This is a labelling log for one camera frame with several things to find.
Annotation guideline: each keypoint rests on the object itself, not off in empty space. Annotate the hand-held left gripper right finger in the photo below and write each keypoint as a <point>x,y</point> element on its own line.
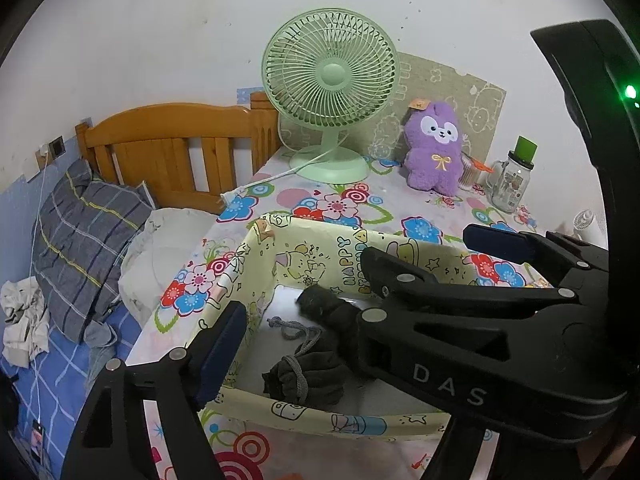
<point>457,452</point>

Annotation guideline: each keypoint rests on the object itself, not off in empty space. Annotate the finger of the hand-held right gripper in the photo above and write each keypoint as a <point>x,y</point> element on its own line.
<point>390,270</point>
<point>495,241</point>

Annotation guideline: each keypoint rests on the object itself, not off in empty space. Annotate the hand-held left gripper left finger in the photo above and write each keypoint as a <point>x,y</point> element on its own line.
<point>222,355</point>

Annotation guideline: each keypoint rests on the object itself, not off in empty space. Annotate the dark grey sock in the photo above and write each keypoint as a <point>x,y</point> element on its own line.
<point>325,310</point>

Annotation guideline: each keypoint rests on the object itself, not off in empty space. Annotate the yellow cartoon fabric storage box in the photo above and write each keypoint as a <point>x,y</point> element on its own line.
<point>310,255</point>

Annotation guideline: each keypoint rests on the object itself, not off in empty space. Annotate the glass jar with green lid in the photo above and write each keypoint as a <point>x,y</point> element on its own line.
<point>512,185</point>

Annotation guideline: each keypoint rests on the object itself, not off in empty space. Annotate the cotton swab box orange lid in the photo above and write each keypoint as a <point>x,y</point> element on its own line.
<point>472,175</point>

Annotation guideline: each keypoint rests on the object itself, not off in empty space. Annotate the white circulator fan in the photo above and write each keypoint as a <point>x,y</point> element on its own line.
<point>587,225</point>

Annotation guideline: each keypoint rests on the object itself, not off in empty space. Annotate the floral tablecloth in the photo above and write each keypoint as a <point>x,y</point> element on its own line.
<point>310,205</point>

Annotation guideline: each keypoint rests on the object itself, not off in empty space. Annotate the purple plush toy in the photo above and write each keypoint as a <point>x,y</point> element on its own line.
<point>435,155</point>

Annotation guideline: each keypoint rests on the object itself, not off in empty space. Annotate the white quilt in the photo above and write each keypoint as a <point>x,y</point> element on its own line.
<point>165,250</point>

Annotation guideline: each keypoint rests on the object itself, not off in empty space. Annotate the blue denim cloth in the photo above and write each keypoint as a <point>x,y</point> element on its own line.
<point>102,345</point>

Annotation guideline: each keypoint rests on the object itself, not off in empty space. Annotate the beige cartoon print board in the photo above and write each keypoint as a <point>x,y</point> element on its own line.
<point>470,90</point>

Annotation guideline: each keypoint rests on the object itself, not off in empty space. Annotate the blue checked bed sheet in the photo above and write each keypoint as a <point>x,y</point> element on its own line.
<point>55,390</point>

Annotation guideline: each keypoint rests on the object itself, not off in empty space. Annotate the grey plaid pillow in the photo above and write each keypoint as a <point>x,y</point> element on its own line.
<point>85,240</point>

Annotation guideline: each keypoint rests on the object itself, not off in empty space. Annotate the smartphone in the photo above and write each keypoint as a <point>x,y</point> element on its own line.
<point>37,437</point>

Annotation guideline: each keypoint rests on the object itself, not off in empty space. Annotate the green desk fan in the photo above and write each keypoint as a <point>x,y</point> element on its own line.
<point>330,75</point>

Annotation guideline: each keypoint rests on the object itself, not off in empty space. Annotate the crumpled white cloth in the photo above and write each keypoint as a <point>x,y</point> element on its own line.
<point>20,320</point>

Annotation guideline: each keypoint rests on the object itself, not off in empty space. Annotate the wooden bed headboard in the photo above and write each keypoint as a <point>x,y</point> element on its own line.
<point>165,145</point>

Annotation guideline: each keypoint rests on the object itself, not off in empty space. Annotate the wall socket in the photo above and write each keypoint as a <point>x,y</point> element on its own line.
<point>58,146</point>

